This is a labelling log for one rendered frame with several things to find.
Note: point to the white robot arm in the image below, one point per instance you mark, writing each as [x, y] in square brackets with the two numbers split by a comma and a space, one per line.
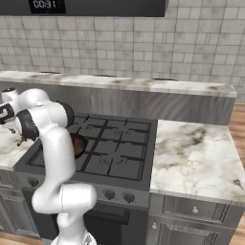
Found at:
[54, 153]

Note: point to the dark brown pan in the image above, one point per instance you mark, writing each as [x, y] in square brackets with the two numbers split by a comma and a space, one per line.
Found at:
[79, 145]

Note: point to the black gas hob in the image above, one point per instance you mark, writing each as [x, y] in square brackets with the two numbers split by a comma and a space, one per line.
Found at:
[118, 150]

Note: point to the black stool seat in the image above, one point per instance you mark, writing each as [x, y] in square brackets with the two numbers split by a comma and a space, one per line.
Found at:
[164, 78]

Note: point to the black stove knob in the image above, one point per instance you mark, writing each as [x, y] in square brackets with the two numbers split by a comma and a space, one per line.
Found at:
[109, 194]
[129, 197]
[33, 182]

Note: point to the grey drawer front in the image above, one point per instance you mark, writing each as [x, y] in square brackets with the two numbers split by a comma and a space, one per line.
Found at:
[178, 207]
[6, 178]

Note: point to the black oven door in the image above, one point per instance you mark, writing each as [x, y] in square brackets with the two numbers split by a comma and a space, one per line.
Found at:
[134, 229]

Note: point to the white cupboard knob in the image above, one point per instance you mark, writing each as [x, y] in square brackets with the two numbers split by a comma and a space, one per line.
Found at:
[154, 226]

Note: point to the white drawer knob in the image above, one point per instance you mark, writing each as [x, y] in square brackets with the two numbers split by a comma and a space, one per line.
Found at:
[195, 210]

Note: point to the black microwave oven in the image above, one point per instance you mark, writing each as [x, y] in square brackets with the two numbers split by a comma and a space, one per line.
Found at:
[95, 8]

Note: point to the grey cupboard door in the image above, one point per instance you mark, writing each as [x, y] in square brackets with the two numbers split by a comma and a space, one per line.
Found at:
[16, 213]
[185, 234]

